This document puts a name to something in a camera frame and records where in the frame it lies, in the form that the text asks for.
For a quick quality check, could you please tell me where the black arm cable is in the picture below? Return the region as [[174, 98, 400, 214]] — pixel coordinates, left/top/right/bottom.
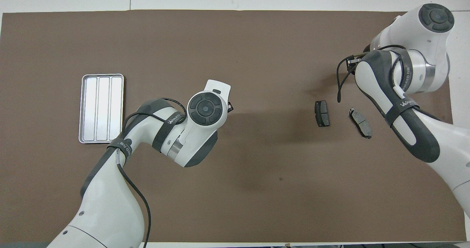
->
[[117, 98, 188, 248], [336, 44, 406, 102]]

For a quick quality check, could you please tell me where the brown table mat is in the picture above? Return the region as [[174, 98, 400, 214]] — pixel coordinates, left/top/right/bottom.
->
[[0, 10, 466, 243]]

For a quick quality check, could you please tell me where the silver metal tray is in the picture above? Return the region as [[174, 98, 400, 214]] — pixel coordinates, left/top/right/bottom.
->
[[79, 74, 124, 144]]

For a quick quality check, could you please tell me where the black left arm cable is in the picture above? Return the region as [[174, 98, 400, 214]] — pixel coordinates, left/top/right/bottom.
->
[[117, 98, 188, 248]]

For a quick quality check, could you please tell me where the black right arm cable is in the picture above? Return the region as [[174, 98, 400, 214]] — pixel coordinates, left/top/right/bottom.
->
[[336, 44, 406, 102]]

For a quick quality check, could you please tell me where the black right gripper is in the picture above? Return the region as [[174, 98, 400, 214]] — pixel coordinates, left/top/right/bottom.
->
[[347, 44, 371, 72]]

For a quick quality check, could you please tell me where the dark grey brake pad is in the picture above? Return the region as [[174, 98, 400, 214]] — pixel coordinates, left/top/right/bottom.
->
[[349, 108, 372, 139], [315, 101, 330, 127]]

